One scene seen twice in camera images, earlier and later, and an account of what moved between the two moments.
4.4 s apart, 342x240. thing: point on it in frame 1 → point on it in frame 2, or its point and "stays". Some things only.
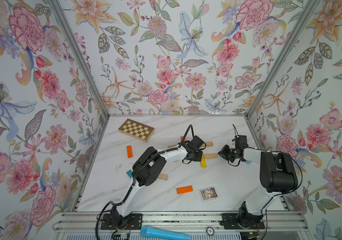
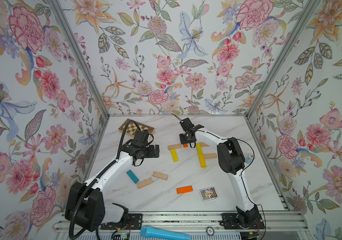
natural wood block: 210,155 stays
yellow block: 203,162 stays
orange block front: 184,189 stays
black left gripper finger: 198,156 → 156,151
